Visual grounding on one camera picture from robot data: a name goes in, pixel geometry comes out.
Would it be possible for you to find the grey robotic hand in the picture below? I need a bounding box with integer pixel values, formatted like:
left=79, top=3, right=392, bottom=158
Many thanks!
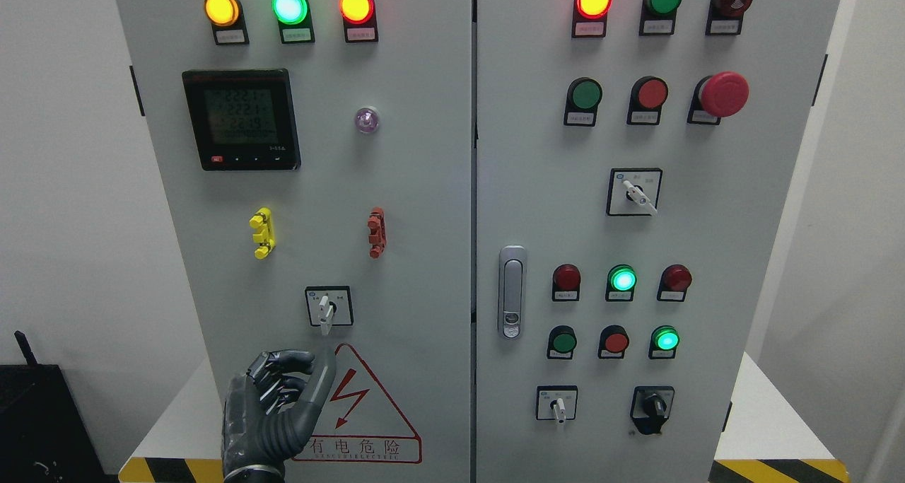
left=222, top=347, right=337, bottom=480

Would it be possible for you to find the white rotary selector switch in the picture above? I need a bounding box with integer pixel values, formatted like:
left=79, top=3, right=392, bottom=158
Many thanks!
left=304, top=286, right=354, bottom=336
left=535, top=385, right=578, bottom=423
left=607, top=168, right=663, bottom=216

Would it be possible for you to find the yellow indicator light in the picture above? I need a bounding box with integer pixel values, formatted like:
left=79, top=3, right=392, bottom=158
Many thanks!
left=204, top=0, right=250, bottom=45

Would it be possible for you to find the red electric hazard warning sticker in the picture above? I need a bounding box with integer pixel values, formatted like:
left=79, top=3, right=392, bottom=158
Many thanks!
left=293, top=342, right=421, bottom=464

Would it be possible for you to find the yellow terminal clip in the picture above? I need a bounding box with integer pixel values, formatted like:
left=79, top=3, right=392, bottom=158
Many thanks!
left=249, top=206, right=276, bottom=260

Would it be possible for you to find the red terminal clip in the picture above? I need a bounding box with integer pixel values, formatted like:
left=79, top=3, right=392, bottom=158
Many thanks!
left=366, top=206, right=387, bottom=260

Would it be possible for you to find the black box with antenna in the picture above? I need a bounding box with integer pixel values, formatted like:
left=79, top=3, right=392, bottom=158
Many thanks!
left=1, top=331, right=107, bottom=482

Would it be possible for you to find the left grey cabinet door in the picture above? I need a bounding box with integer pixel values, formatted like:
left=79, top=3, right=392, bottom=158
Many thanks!
left=116, top=0, right=472, bottom=482

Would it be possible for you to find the grey cabinet door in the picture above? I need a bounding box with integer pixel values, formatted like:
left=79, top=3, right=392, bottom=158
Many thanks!
left=116, top=0, right=472, bottom=482
left=476, top=0, right=839, bottom=482

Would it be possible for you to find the black digital power meter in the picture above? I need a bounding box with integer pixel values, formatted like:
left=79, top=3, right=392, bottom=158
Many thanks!
left=182, top=69, right=303, bottom=171

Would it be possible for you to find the small clear purple lamp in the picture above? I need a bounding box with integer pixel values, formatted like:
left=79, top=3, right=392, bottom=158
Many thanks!
left=354, top=106, right=380, bottom=134

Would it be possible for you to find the dark red indicator left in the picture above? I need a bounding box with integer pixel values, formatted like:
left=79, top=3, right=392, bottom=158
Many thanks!
left=551, top=264, right=582, bottom=302

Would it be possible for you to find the dark red indicator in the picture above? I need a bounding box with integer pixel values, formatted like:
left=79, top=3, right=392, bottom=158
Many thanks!
left=657, top=264, right=693, bottom=302
left=551, top=264, right=582, bottom=302

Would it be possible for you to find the red push button lower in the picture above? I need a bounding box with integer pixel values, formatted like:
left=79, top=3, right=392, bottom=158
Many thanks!
left=597, top=325, right=630, bottom=359

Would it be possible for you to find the red push button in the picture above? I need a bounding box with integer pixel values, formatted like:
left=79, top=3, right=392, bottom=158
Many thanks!
left=626, top=75, right=669, bottom=125
left=597, top=325, right=630, bottom=359

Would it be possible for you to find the green lit indicator middle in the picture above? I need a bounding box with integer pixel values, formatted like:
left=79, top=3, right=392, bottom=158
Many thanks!
left=605, top=264, right=637, bottom=302

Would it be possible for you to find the green lit push button lower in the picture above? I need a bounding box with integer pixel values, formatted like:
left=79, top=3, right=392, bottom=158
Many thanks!
left=648, top=325, right=681, bottom=360

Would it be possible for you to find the green indicator light top left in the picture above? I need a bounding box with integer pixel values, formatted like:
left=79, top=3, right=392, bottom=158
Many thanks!
left=271, top=0, right=315, bottom=45

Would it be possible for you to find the red indicator light top left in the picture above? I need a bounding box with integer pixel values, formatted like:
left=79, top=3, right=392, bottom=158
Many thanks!
left=339, top=0, right=379, bottom=42

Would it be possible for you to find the dark red indicator right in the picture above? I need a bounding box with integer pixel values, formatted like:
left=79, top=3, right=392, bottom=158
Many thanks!
left=657, top=264, right=693, bottom=302

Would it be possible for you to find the green push button upper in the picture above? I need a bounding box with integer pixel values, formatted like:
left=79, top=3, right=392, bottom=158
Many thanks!
left=563, top=77, right=602, bottom=127

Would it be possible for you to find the right grey cabinet door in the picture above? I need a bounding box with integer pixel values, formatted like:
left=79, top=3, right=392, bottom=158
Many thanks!
left=476, top=0, right=839, bottom=482

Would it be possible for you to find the red push button upper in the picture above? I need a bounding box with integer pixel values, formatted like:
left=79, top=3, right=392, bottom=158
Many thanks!
left=626, top=75, right=669, bottom=125

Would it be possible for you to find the white platform with hazard stripes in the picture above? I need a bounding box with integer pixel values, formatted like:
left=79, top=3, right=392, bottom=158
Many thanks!
left=117, top=355, right=850, bottom=482

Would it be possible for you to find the red lit indicator top right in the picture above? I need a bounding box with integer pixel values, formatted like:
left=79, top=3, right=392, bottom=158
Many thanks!
left=571, top=0, right=613, bottom=39

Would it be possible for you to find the red emergency stop mushroom button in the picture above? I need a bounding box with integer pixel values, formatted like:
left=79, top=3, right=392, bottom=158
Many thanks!
left=687, top=71, right=749, bottom=126

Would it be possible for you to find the green unlit indicator top right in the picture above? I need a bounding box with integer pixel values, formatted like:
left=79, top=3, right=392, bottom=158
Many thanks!
left=638, top=0, right=682, bottom=36

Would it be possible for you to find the dark red buzzer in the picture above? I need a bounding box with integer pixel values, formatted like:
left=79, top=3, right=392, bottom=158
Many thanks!
left=705, top=0, right=753, bottom=36

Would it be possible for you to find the silver door lock handle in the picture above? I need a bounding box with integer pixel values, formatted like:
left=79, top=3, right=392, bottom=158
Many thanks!
left=497, top=245, right=527, bottom=340

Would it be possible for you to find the black rotary selector switch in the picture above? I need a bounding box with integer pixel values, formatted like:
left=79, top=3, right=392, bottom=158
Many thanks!
left=629, top=385, right=675, bottom=436

